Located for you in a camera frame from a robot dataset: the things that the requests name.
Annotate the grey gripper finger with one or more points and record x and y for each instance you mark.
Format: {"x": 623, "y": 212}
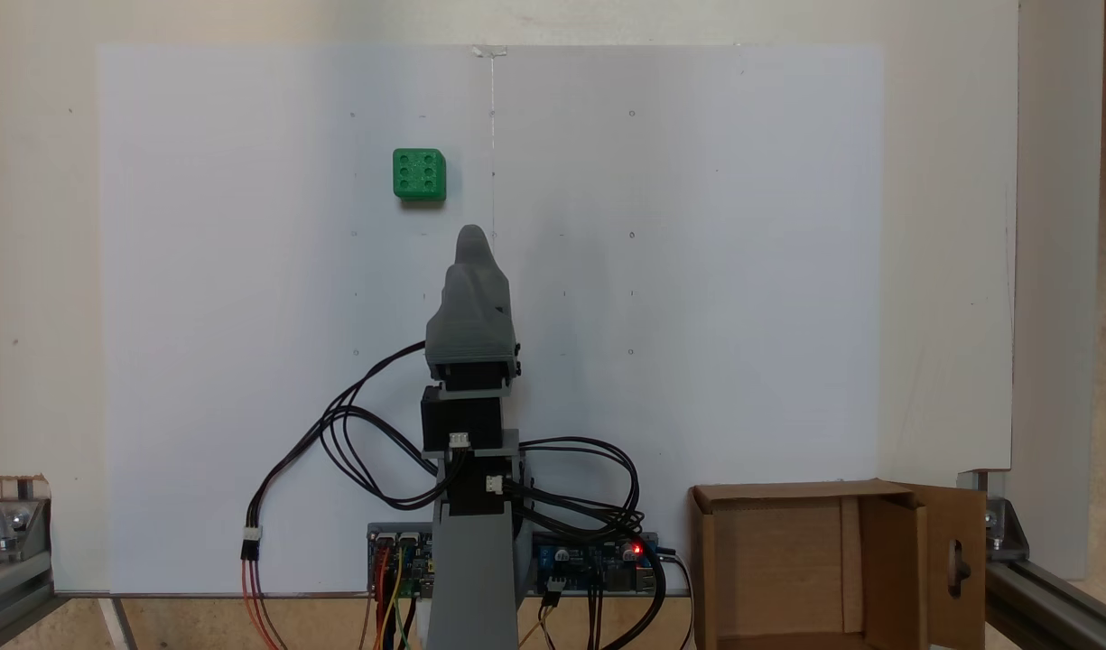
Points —
{"x": 511, "y": 325}
{"x": 469, "y": 271}

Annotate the green dice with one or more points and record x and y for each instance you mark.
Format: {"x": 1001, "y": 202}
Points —
{"x": 419, "y": 174}

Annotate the grey black Koch robot arm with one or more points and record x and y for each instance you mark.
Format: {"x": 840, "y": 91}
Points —
{"x": 471, "y": 560}

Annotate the white paper sheet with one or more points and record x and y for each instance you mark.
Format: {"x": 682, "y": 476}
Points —
{"x": 246, "y": 271}
{"x": 697, "y": 271}

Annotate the clear tape strip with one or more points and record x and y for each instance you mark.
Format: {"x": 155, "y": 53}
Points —
{"x": 489, "y": 51}

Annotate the blue board with red LED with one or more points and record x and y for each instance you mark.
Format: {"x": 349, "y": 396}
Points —
{"x": 598, "y": 564}

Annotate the brown cardboard box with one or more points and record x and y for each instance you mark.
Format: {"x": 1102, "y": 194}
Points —
{"x": 787, "y": 569}

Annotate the grey metal corner bracket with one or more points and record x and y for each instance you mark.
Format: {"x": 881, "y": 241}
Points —
{"x": 11, "y": 524}
{"x": 999, "y": 519}

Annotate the aluminium frame rail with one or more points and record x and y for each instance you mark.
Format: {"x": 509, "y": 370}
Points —
{"x": 11, "y": 587}
{"x": 1049, "y": 605}

